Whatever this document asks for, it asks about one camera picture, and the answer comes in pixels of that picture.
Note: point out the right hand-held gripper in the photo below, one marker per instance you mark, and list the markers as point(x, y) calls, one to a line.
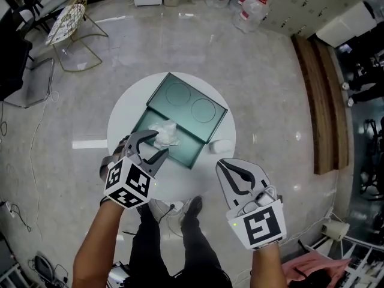
point(261, 223)

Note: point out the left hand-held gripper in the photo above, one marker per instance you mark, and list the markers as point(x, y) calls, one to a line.
point(129, 184)

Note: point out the dark green box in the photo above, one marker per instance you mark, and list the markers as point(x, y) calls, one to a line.
point(186, 100)

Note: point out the person's right forearm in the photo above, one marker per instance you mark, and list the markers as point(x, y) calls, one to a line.
point(268, 268)

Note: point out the person's left forearm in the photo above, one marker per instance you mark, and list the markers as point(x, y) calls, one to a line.
point(96, 244)

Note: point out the person's left hand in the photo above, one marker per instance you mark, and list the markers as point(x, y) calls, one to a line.
point(120, 147)

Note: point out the round white side table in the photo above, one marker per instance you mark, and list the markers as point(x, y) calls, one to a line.
point(186, 181)

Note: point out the person's right black shoe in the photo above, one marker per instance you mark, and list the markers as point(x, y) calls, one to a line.
point(193, 207)

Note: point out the person's black shoe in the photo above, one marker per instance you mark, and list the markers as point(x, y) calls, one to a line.
point(193, 207)
point(144, 210)

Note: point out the person's left black shoe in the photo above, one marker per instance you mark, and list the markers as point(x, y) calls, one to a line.
point(144, 210)

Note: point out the person's right leg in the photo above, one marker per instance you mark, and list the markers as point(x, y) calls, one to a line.
point(201, 250)

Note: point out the person's leg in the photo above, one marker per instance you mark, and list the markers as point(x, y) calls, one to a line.
point(153, 250)
point(201, 250)

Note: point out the person's left leg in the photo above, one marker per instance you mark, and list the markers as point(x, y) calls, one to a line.
point(153, 250)

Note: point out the white cylindrical device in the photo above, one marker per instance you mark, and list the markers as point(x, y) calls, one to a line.
point(336, 231)

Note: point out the pink cloth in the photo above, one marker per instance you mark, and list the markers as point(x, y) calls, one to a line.
point(315, 265)

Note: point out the black device with screen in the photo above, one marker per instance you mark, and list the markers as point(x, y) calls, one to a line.
point(120, 276)

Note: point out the black swivel office chairs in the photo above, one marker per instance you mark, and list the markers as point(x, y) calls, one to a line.
point(372, 160)

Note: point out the round black floor device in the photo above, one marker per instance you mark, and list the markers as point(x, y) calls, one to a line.
point(43, 267)

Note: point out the black cantilever office chair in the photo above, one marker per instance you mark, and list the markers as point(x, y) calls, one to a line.
point(13, 64)

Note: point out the grey padded chair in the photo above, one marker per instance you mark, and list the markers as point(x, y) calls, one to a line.
point(51, 9)

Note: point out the grey metal locker cabinet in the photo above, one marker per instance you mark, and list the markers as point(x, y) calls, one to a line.
point(300, 7)

